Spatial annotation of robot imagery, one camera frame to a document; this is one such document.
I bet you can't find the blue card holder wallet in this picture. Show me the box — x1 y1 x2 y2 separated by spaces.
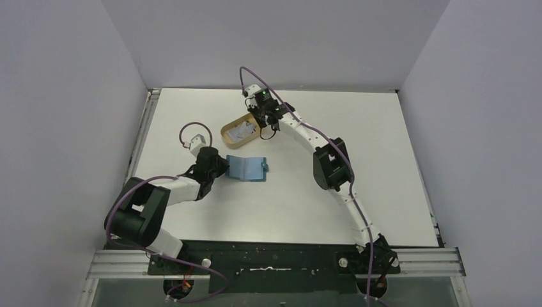
226 155 269 182

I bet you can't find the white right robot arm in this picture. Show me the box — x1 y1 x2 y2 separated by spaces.
242 85 381 252

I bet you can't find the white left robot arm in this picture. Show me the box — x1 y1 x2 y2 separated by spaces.
104 146 229 258

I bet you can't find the grey card in tray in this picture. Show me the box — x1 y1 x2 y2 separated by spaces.
227 121 256 143

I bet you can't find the beige oval tray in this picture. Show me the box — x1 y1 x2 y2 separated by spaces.
220 113 261 149

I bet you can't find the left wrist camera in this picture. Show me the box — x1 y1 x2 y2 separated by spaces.
189 134 207 157

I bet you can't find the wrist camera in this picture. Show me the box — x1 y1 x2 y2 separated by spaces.
189 134 207 157
242 84 262 98

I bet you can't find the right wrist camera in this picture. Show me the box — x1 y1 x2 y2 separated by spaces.
242 84 262 98

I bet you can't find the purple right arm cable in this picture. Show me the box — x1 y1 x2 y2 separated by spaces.
239 66 384 307

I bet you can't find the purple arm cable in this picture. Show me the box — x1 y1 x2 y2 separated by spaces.
105 122 229 304
239 66 384 307

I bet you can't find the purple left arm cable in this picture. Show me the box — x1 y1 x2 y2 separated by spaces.
105 122 229 304

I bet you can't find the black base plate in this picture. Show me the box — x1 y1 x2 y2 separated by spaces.
143 240 401 301

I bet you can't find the aluminium frame rail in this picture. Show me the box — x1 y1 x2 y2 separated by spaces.
86 248 466 279

